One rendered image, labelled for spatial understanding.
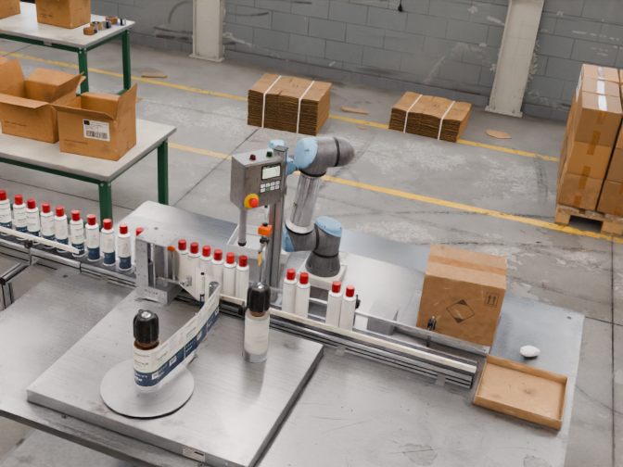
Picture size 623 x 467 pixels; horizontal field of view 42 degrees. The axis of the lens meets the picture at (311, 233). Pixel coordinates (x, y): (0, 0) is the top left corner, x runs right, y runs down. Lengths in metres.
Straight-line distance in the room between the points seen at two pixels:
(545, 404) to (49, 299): 1.92
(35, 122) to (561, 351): 3.09
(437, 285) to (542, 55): 5.28
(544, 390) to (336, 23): 5.90
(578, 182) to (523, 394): 3.23
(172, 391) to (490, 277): 1.24
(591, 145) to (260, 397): 3.79
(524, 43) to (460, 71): 0.68
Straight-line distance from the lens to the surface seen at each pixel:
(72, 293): 3.36
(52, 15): 7.08
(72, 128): 4.61
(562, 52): 8.10
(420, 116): 7.28
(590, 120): 5.90
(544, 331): 3.40
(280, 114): 7.07
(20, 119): 4.88
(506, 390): 3.03
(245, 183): 2.92
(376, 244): 3.76
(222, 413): 2.68
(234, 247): 3.56
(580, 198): 6.11
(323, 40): 8.48
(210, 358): 2.90
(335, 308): 3.00
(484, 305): 3.08
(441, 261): 3.13
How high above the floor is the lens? 2.68
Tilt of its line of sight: 29 degrees down
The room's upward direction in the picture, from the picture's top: 5 degrees clockwise
